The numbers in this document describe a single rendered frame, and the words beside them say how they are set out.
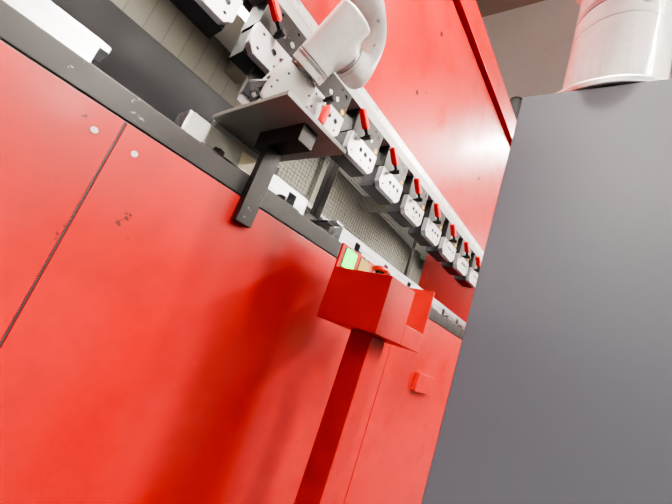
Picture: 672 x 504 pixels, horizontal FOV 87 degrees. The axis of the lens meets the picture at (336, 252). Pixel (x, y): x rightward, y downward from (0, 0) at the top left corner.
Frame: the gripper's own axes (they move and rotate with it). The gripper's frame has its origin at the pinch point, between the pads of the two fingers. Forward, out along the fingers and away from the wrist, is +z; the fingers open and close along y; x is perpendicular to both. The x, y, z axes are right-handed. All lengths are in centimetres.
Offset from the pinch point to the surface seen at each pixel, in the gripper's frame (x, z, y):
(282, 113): 13.8, -7.3, 3.9
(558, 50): -159, -185, -216
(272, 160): 13.6, 1.2, -1.6
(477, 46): -74, -86, -87
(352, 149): -13.4, -11.5, -34.0
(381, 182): -13, -11, -53
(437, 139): -38, -40, -80
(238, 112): 5.5, -0.2, 7.0
